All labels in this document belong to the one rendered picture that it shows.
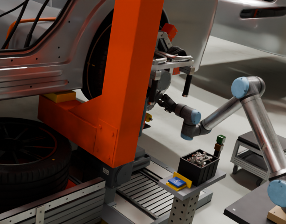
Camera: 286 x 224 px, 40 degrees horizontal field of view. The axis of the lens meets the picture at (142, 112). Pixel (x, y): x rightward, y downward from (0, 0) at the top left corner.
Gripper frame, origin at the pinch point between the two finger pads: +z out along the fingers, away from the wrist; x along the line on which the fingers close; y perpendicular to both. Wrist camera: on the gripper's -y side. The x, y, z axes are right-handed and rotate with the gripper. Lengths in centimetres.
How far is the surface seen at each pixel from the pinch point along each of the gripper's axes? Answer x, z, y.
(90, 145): -62, -25, -52
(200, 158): -31, -67, -22
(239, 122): 85, 17, 176
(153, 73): -8, -26, -50
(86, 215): -91, -35, -30
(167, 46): 23.3, -6.2, -31.9
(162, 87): -3.4, -20.6, -27.4
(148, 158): -33.0, -4.1, 34.2
